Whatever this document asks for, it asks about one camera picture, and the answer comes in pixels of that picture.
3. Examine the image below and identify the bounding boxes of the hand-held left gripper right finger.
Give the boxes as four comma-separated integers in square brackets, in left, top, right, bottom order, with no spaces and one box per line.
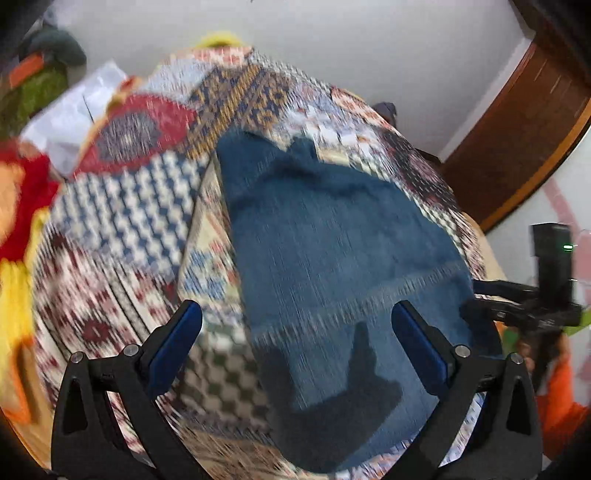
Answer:
[390,299,544,480]

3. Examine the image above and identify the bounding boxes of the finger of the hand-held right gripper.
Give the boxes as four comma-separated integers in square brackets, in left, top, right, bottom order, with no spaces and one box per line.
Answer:
[472,278,539,297]
[460,298,502,325]

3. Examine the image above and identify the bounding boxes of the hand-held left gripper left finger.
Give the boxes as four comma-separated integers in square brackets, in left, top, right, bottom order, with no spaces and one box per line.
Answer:
[51,299,205,480]

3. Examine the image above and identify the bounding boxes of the blue denim jeans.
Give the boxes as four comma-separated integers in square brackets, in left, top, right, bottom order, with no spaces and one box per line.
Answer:
[216,130,504,474]

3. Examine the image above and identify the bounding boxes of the cream bedsheet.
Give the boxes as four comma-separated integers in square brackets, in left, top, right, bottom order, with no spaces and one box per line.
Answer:
[466,217,509,283]

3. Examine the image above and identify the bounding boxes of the bright green cloth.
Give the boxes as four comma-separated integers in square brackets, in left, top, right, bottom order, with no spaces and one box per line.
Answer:
[502,309,591,348]

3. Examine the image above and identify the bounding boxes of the patchwork patterned blanket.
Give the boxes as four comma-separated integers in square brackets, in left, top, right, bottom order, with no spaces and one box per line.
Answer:
[28,46,498,480]

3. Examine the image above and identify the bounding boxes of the brown wooden door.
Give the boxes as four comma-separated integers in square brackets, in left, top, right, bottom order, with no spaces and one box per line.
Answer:
[441,0,591,232]

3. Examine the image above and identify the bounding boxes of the red and yellow blanket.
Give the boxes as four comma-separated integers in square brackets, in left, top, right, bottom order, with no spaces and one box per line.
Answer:
[0,141,64,425]

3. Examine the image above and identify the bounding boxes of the purple grey backpack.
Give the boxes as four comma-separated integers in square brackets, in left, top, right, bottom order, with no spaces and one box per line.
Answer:
[373,102,399,126]

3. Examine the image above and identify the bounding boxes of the white cloth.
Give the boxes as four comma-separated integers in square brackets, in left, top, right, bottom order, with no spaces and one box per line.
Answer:
[21,62,144,178]

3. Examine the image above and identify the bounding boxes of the green and orange cloth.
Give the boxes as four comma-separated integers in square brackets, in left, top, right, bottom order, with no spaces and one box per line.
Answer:
[0,53,70,136]

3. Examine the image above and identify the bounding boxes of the yellow pillow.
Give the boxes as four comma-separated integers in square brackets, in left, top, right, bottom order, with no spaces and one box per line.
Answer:
[194,30,252,49]

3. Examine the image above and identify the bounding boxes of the dark green cloth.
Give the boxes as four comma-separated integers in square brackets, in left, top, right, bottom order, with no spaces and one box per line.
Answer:
[18,25,88,66]

